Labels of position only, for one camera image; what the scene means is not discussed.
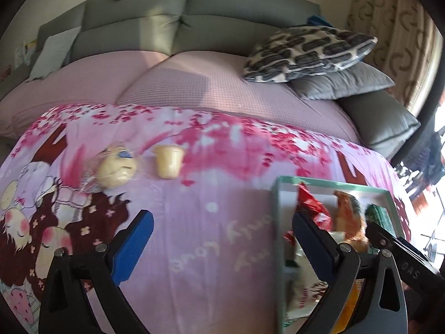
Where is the grey cushion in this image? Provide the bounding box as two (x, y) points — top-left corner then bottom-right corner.
(289, 62), (395, 100)

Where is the yellow orange snack packet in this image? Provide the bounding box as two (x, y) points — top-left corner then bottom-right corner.
(331, 279), (364, 334)

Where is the blue cloth behind pillows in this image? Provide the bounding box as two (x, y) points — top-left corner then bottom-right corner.
(307, 15), (333, 27)

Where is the white orange snack packet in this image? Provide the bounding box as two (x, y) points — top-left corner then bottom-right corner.
(287, 266), (328, 319)

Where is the shallow teal-rimmed white box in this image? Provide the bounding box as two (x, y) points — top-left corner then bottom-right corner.
(271, 176), (408, 333)

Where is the black white patterned pillow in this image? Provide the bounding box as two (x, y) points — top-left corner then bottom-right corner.
(243, 26), (378, 83)

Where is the pink sofa cover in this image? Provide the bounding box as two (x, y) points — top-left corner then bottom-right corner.
(1, 51), (360, 143)

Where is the orange cream bread packet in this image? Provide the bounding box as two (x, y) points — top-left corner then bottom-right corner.
(334, 191), (368, 252)

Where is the grey sofa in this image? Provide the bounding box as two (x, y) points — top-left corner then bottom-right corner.
(0, 0), (422, 161)

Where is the yellow jelly cup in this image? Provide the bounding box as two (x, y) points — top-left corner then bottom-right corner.
(153, 145), (185, 180)

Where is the dark green snack packet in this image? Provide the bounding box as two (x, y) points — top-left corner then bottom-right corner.
(365, 203), (396, 236)

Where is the patterned beige curtain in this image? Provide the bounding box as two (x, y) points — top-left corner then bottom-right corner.
(347, 0), (443, 116)

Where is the small red candy packet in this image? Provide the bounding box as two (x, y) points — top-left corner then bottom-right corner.
(296, 183), (332, 232)

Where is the clear round bun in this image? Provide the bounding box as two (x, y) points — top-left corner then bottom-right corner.
(80, 143), (140, 193)

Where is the pink cartoon print blanket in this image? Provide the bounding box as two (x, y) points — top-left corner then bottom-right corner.
(1, 104), (415, 333)

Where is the light grey small pillow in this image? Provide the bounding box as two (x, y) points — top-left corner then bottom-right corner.
(26, 26), (81, 82)

